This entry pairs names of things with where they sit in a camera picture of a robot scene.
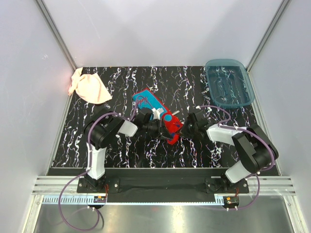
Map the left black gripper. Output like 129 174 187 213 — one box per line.
142 118 173 140

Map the red blue patterned towel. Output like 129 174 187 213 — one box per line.
132 88 183 145

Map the pink towel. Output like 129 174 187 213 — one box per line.
68 67 112 104

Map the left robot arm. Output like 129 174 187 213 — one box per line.
84 108 173 192

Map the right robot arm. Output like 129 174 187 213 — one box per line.
179 111 279 193

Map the blue transparent plastic bin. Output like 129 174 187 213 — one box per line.
205 59 255 109

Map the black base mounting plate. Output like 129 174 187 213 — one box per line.
77 168 249 204

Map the right connector board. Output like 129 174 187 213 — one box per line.
224 196 240 208

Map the connector board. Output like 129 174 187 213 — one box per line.
224 196 240 208
93 196 107 203

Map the left connector board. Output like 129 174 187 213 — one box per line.
93 196 107 203

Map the aluminium frame rail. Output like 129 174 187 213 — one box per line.
32 176 296 206

